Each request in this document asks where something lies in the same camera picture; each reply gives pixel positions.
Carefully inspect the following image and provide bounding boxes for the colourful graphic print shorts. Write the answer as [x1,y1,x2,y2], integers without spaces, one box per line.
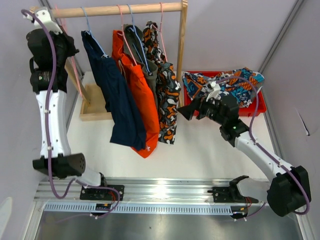
[182,67,265,108]

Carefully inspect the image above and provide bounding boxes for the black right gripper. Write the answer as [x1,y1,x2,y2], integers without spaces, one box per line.
[177,92,227,126]

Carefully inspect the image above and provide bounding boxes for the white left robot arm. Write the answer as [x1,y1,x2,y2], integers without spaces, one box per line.
[26,29,109,200]

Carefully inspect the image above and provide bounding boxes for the wooden clothes rack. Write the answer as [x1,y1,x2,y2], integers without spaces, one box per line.
[29,0,189,122]

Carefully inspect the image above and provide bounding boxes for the orange black camouflage shorts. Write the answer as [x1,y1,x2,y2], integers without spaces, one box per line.
[142,21,181,145]

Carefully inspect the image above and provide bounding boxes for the olive grey shorts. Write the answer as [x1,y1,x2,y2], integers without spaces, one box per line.
[124,24,158,109]

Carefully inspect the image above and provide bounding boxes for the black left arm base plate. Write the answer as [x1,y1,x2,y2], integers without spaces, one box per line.
[79,184,125,201]

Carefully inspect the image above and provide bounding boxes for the white slotted cable duct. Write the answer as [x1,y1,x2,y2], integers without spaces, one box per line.
[44,202,233,216]

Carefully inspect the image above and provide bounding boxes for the navy blue shorts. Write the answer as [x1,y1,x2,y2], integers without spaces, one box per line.
[81,30,146,151]

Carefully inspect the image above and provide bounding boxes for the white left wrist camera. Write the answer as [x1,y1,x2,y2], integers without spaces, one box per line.
[21,6,63,35]

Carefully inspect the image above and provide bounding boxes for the pink hanger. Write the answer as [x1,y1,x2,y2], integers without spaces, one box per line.
[59,18,83,97]
[151,2,168,62]
[116,4,137,66]

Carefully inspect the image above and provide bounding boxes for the light blue hanger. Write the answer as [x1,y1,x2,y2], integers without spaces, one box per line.
[127,4,153,76]
[81,6,110,58]

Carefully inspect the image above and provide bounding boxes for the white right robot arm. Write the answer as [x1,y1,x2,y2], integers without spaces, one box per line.
[178,95,312,217]

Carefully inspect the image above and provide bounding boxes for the red plastic tray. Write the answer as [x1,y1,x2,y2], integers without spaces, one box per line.
[183,71,267,117]

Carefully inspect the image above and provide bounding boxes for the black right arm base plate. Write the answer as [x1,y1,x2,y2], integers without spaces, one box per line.
[207,186,259,204]

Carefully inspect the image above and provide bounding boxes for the aluminium mounting rail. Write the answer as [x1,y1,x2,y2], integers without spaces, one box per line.
[33,176,273,203]

